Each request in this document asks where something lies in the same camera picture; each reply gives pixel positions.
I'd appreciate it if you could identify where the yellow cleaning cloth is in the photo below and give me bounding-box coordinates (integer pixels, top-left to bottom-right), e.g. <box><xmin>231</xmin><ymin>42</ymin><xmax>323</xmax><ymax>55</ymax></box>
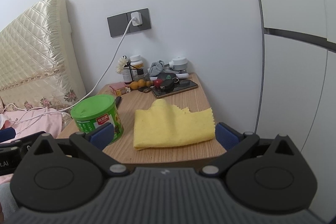
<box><xmin>133</xmin><ymin>99</ymin><xmax>215</xmax><ymax>150</ymax></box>

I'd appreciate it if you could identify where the green lidded can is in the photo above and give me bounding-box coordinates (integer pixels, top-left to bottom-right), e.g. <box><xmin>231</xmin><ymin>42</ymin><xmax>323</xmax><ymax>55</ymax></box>
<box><xmin>71</xmin><ymin>94</ymin><xmax>123</xmax><ymax>144</ymax></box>

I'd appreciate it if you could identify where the black pen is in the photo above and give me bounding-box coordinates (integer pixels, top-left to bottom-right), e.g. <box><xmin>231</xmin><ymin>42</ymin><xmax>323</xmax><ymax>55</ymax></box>
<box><xmin>115</xmin><ymin>96</ymin><xmax>122</xmax><ymax>108</ymax></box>

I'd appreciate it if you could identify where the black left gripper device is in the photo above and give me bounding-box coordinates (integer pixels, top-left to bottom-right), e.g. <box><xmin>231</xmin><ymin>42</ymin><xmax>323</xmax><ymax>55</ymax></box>
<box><xmin>0</xmin><ymin>127</ymin><xmax>79</xmax><ymax>177</ymax></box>

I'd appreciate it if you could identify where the small pink box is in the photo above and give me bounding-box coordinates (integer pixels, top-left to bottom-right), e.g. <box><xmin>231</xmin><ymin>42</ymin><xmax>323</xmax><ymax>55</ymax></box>
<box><xmin>109</xmin><ymin>82</ymin><xmax>131</xmax><ymax>96</ymax></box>

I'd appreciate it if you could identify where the pink bedsheet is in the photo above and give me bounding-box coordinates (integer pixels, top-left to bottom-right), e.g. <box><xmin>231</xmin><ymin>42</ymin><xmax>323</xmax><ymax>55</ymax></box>
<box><xmin>1</xmin><ymin>108</ymin><xmax>64</xmax><ymax>143</ymax></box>

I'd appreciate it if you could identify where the orange wooden gourd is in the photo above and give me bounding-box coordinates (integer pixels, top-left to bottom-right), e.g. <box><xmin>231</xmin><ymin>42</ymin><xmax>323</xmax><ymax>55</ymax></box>
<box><xmin>128</xmin><ymin>79</ymin><xmax>154</xmax><ymax>90</ymax></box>

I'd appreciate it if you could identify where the white wardrobe door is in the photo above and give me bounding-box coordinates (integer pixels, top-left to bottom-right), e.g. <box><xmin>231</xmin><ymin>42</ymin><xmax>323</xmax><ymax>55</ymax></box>
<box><xmin>256</xmin><ymin>0</ymin><xmax>335</xmax><ymax>221</ymax></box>

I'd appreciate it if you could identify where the black smartphone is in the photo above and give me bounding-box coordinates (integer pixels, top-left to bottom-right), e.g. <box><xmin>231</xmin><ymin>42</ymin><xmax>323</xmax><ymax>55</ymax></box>
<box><xmin>152</xmin><ymin>80</ymin><xmax>198</xmax><ymax>99</ymax></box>

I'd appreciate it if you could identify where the reed diffuser bottle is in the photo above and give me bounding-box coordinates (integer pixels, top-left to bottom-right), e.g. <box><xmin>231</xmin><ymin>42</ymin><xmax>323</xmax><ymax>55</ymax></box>
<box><xmin>122</xmin><ymin>63</ymin><xmax>133</xmax><ymax>84</ymax></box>

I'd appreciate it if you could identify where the white small tube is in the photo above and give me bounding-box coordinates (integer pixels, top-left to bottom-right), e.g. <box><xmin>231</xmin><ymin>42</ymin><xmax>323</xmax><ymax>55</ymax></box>
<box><xmin>176</xmin><ymin>73</ymin><xmax>189</xmax><ymax>79</ymax></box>

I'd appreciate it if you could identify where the black key fob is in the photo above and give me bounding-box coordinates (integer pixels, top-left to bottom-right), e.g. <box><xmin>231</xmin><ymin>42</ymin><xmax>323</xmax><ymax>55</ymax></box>
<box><xmin>159</xmin><ymin>79</ymin><xmax>175</xmax><ymax>91</ymax></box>

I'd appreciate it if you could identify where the red round charm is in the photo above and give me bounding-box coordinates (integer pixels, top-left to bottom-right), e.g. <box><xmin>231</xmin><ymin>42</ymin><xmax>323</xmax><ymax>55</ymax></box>
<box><xmin>153</xmin><ymin>79</ymin><xmax>163</xmax><ymax>88</ymax></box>

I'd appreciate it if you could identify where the cream quilted headboard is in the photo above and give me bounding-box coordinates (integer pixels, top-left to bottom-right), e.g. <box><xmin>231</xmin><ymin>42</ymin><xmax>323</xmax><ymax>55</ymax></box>
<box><xmin>1</xmin><ymin>0</ymin><xmax>86</xmax><ymax>110</ymax></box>

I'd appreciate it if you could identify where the black car key green logo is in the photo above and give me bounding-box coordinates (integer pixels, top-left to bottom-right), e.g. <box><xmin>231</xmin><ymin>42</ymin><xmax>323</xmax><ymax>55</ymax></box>
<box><xmin>157</xmin><ymin>73</ymin><xmax>179</xmax><ymax>83</ymax></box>

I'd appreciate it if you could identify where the white round device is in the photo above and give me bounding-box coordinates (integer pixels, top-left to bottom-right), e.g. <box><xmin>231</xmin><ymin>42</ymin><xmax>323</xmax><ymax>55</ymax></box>
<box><xmin>168</xmin><ymin>57</ymin><xmax>188</xmax><ymax>73</ymax></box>

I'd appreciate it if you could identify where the grey crumpled cloth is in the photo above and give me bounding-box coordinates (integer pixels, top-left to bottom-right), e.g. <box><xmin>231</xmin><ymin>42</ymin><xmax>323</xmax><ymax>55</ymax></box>
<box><xmin>148</xmin><ymin>60</ymin><xmax>166</xmax><ymax>77</ymax></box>

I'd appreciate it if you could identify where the white charger plug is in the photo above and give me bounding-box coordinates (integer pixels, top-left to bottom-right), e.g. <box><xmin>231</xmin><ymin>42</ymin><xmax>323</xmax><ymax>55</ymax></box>
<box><xmin>130</xmin><ymin>11</ymin><xmax>143</xmax><ymax>27</ymax></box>

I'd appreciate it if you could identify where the grey wall socket plate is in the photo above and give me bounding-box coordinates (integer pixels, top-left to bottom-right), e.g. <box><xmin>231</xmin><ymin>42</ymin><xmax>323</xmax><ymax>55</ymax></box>
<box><xmin>106</xmin><ymin>7</ymin><xmax>152</xmax><ymax>38</ymax></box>

